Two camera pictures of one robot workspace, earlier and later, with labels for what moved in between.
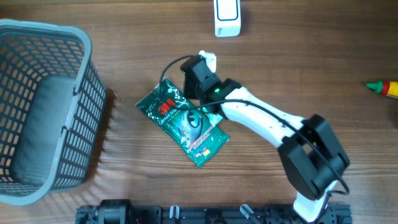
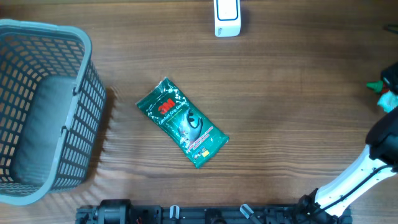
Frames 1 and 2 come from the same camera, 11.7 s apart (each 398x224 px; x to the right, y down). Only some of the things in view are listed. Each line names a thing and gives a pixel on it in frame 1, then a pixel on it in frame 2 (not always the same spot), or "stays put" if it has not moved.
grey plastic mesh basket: x=52 y=107 stays put
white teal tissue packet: x=214 y=118 to x=388 y=101
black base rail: x=119 y=211 stays put
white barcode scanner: x=227 y=18 stays put
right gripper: x=188 y=86 to x=392 y=73
